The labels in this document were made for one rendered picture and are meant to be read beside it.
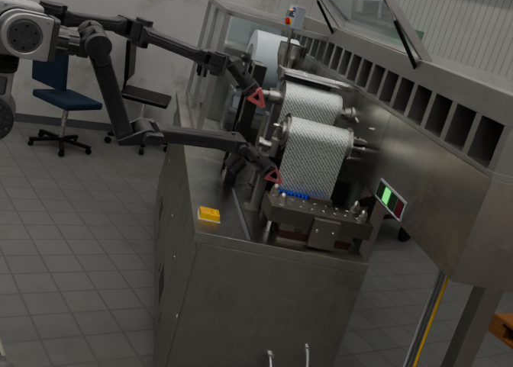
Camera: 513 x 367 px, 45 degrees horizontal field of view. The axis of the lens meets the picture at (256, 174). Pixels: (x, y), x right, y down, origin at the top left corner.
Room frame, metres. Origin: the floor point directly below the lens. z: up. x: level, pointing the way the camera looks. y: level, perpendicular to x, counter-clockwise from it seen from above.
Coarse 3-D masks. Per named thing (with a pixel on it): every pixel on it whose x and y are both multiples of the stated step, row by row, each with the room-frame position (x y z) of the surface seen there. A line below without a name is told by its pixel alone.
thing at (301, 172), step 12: (288, 156) 2.34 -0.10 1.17; (300, 156) 2.35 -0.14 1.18; (312, 156) 2.36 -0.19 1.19; (288, 168) 2.34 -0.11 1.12; (300, 168) 2.35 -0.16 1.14; (312, 168) 2.36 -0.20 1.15; (324, 168) 2.37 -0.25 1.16; (336, 168) 2.38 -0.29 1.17; (288, 180) 2.34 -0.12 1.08; (300, 180) 2.35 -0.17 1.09; (312, 180) 2.36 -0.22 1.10; (324, 180) 2.37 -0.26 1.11; (300, 192) 2.36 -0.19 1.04; (312, 192) 2.37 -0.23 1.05; (324, 192) 2.38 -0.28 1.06
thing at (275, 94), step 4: (272, 88) 2.62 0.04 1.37; (272, 92) 2.60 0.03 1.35; (276, 92) 2.60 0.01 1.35; (280, 92) 2.61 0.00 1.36; (268, 96) 2.61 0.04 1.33; (272, 96) 2.59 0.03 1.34; (276, 96) 2.60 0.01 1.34; (280, 96) 2.60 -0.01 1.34; (268, 100) 2.60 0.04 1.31; (272, 100) 2.60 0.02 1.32; (276, 100) 2.60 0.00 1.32; (280, 100) 2.60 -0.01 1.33; (276, 104) 2.63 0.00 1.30; (280, 104) 2.62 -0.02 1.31
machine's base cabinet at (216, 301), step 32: (160, 192) 4.06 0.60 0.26; (160, 224) 3.52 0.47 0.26; (160, 256) 3.10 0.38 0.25; (192, 256) 2.09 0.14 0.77; (224, 256) 2.04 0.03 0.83; (256, 256) 2.07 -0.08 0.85; (160, 288) 2.75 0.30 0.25; (192, 288) 2.02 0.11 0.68; (224, 288) 2.05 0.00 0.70; (256, 288) 2.08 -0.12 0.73; (288, 288) 2.10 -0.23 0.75; (320, 288) 2.13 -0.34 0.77; (352, 288) 2.16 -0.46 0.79; (160, 320) 2.48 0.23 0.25; (192, 320) 2.03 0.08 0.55; (224, 320) 2.06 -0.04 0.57; (256, 320) 2.08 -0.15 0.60; (288, 320) 2.11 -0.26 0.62; (320, 320) 2.14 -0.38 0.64; (160, 352) 2.25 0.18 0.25; (192, 352) 2.04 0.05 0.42; (224, 352) 2.06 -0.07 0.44; (256, 352) 2.09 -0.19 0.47; (288, 352) 2.12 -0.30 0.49; (320, 352) 2.15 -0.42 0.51
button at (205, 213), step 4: (200, 208) 2.19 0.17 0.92; (204, 208) 2.19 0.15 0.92; (208, 208) 2.20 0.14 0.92; (212, 208) 2.22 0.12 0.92; (200, 212) 2.17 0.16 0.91; (204, 212) 2.15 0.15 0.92; (208, 212) 2.16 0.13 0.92; (212, 212) 2.18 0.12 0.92; (216, 212) 2.19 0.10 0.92; (200, 216) 2.15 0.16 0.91; (204, 216) 2.14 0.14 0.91; (208, 216) 2.15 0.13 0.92; (212, 216) 2.15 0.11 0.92; (216, 216) 2.15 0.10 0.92; (212, 220) 2.15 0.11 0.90; (216, 220) 2.15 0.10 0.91
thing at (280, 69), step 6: (282, 66) 2.69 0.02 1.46; (276, 72) 2.70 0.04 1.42; (282, 72) 2.61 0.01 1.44; (288, 72) 2.62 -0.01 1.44; (294, 72) 2.63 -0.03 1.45; (300, 72) 2.67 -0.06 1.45; (306, 72) 2.72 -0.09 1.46; (300, 78) 2.63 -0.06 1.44; (306, 78) 2.65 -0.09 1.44; (312, 78) 2.65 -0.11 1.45; (318, 78) 2.66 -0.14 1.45; (324, 78) 2.74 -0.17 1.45; (324, 84) 2.66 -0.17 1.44; (330, 84) 2.67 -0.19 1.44; (336, 84) 2.67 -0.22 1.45; (342, 84) 2.68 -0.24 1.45; (348, 84) 2.76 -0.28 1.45; (354, 90) 2.69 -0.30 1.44
